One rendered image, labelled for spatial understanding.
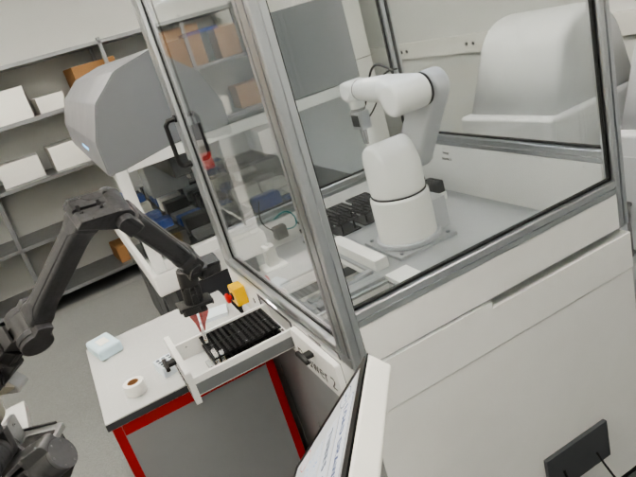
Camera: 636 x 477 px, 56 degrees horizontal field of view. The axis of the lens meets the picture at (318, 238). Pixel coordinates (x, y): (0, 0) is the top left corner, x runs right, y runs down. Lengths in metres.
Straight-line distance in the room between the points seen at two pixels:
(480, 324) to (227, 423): 0.98
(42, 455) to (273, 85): 0.78
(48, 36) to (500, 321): 4.87
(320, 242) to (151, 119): 1.37
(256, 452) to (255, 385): 0.26
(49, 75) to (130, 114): 3.34
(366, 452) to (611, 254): 1.23
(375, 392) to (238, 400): 1.21
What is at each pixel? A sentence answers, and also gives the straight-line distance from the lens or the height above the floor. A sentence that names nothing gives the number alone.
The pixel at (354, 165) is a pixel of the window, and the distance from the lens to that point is 1.31.
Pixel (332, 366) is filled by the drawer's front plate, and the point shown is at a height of 0.93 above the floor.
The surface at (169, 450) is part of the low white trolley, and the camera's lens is 2.14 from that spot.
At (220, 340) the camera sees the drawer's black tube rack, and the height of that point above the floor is 0.90.
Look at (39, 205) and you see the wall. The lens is 5.84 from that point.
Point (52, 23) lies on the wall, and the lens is 5.84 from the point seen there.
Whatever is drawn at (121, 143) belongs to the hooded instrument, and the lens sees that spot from 2.50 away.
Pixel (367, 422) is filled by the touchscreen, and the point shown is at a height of 1.19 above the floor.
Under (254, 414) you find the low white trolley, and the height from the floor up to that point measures 0.53.
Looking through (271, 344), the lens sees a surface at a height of 0.88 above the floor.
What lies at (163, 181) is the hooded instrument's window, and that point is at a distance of 2.56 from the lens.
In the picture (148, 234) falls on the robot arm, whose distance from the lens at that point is 1.47.
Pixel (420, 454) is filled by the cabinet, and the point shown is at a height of 0.62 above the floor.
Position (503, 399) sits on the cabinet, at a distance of 1.79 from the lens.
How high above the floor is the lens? 1.75
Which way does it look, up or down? 21 degrees down
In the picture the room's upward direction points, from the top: 16 degrees counter-clockwise
